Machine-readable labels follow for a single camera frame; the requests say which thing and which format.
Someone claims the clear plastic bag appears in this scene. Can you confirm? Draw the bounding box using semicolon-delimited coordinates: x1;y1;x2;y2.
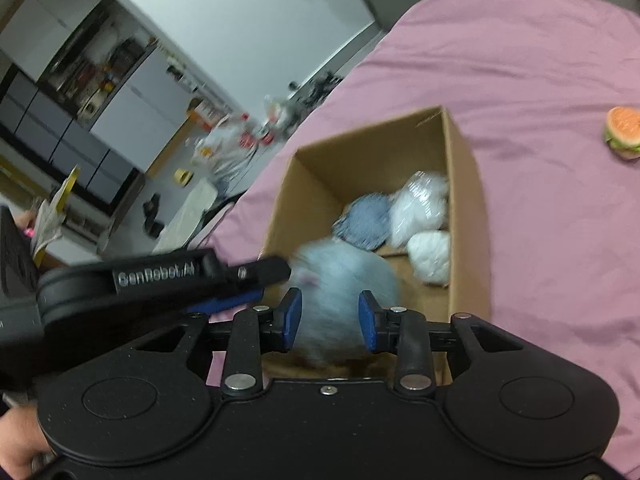
388;171;449;247

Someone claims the grey fluffy plush toy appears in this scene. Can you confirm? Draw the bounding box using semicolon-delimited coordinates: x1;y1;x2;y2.
288;238;400;367

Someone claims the white kitchen cabinet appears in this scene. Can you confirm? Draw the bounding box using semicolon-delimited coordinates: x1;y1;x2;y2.
91;49;192;171

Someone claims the open cardboard box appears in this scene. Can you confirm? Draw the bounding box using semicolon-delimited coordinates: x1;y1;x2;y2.
264;107;491;379

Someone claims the left hand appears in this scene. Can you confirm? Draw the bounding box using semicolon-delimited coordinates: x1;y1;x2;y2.
1;403;51;479

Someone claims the white plastic shopping bag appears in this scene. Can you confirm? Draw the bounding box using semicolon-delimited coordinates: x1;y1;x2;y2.
191;114;258;186

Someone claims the white tissue pack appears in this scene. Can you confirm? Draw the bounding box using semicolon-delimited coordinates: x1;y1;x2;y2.
407;231;450;286

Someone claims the pink bed sheet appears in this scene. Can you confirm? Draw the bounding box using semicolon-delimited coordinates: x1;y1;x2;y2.
208;0;639;479

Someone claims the burger squishy toy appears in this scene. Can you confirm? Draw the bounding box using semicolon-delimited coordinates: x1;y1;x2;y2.
604;106;640;160

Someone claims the blue knitted cloth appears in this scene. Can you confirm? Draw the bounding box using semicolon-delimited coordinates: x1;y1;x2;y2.
332;193;392;252

